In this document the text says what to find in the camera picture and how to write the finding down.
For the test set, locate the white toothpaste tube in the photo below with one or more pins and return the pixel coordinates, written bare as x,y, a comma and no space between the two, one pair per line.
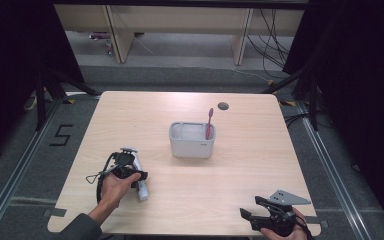
142,190

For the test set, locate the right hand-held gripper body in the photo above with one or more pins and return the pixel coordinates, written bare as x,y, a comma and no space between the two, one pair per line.
278,213

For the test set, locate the black metal stand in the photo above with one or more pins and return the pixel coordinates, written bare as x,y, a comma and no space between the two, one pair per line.
46,96
308,96

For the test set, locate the pink and grey toothbrush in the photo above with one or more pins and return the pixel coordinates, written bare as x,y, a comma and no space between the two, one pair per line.
209,123

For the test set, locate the dark curtain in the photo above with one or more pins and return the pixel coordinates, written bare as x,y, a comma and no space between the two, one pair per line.
356,100
16,66

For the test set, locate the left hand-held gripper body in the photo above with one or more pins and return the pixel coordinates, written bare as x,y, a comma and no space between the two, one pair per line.
123,163

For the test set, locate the light wooden shelf unit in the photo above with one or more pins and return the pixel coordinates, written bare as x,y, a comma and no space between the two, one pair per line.
180,20

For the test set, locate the grey plastic holder box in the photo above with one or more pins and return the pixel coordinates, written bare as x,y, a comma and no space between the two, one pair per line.
191,141

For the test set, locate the metal floor rail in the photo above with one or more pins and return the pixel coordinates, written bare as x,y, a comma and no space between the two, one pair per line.
16,173
333,180

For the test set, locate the person's right hand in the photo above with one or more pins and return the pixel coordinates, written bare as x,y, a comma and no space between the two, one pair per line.
296,233

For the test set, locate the person's left hand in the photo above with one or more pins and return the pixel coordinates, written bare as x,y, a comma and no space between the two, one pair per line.
115,191

